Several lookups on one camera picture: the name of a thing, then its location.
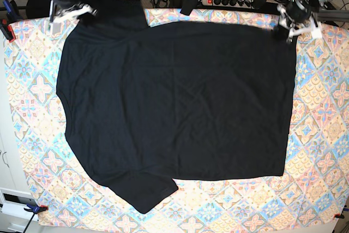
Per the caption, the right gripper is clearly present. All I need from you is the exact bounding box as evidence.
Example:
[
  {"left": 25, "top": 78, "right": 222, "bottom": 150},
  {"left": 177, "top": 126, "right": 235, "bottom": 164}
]
[{"left": 48, "top": 0, "right": 98, "bottom": 35}]

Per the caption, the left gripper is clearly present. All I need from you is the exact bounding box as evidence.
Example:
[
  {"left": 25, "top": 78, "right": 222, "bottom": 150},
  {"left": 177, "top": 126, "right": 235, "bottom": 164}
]
[{"left": 273, "top": 0, "right": 322, "bottom": 43}]

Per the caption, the black T-shirt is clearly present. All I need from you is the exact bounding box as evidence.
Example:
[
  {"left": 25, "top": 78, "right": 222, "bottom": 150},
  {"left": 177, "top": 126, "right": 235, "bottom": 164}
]
[{"left": 56, "top": 0, "right": 297, "bottom": 213}]

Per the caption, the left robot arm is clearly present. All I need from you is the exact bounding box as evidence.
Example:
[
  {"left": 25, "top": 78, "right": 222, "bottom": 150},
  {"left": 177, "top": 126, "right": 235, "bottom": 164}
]
[{"left": 273, "top": 0, "right": 329, "bottom": 42}]

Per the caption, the black round stand base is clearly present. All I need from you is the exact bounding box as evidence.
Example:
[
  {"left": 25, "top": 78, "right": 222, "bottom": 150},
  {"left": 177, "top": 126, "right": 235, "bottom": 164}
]
[{"left": 26, "top": 0, "right": 51, "bottom": 19}]

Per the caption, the blue clamp top left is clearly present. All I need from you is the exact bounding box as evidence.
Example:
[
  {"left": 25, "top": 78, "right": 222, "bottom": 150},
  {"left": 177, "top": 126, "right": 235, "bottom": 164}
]
[{"left": 1, "top": 0, "right": 16, "bottom": 43}]

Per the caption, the blue clamp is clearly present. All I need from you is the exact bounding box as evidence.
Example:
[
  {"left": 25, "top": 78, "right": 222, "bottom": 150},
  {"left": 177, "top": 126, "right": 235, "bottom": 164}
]
[
  {"left": 23, "top": 204, "right": 49, "bottom": 233},
  {"left": 1, "top": 0, "right": 16, "bottom": 43}
]

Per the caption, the white power strip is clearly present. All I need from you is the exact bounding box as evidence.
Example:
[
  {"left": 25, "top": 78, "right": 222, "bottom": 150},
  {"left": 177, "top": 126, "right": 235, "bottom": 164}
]
[{"left": 201, "top": 0, "right": 252, "bottom": 8}]

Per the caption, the patterned tablecloth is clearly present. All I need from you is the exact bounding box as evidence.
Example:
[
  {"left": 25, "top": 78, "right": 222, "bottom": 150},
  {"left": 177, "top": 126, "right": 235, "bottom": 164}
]
[{"left": 3, "top": 20, "right": 348, "bottom": 232}]

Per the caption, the white cabinet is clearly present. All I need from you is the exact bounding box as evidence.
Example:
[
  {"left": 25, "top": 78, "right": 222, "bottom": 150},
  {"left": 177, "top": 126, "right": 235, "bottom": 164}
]
[{"left": 1, "top": 40, "right": 42, "bottom": 232}]

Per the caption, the orange clamp bottom right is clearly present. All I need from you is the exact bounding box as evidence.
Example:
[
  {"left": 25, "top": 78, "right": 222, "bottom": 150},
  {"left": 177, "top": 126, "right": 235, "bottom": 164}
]
[{"left": 334, "top": 214, "right": 345, "bottom": 219}]

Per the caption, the blue clamp bottom left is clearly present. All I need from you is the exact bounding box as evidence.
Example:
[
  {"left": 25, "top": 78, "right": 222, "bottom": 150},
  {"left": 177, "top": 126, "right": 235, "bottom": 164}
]
[{"left": 23, "top": 204, "right": 49, "bottom": 233}]

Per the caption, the black mesh strap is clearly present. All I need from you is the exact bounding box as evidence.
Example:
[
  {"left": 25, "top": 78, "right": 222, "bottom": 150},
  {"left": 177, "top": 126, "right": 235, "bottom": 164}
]
[{"left": 180, "top": 0, "right": 204, "bottom": 15}]

